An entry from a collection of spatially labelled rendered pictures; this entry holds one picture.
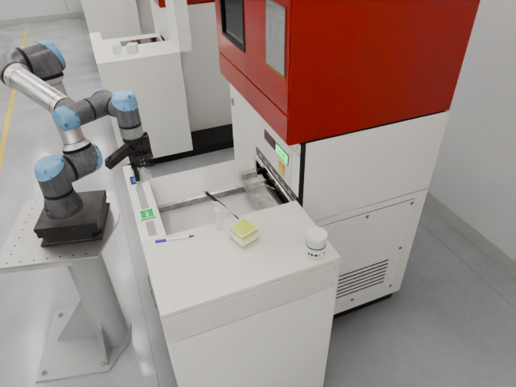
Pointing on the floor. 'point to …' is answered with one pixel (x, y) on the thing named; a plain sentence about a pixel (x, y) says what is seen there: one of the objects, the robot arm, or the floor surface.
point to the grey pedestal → (86, 328)
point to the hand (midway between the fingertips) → (137, 184)
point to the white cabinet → (260, 347)
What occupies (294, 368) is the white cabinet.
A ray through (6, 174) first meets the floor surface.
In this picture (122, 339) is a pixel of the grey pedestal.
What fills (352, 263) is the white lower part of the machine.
